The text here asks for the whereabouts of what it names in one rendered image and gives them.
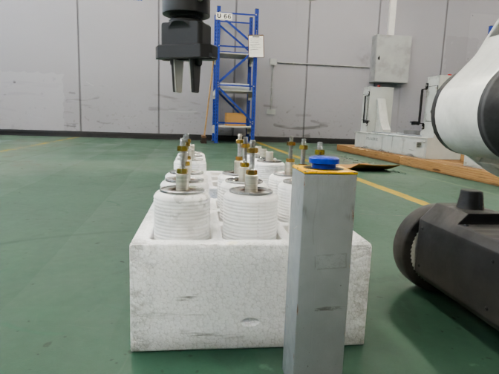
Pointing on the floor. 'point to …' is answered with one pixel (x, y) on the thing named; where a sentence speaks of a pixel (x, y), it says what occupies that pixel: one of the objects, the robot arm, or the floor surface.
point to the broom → (207, 109)
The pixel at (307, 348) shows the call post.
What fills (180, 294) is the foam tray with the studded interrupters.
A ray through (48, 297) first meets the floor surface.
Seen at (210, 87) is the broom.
